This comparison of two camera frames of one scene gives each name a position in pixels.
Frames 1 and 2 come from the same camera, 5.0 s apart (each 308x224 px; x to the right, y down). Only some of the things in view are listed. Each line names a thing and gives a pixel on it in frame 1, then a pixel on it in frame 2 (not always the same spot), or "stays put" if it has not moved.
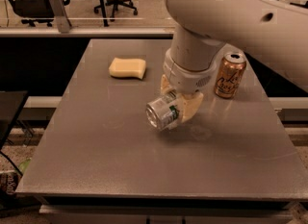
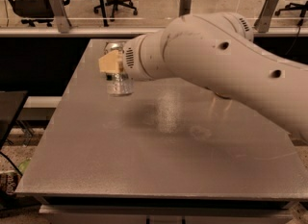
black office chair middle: x=114 y=2 stays put
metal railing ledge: x=114 y=30 stays put
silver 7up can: x=161 y=113 -> x=117 y=84
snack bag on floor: x=10 y=181 stays put
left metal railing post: x=59 y=9 stays put
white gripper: x=188 y=78 -> x=132 y=59
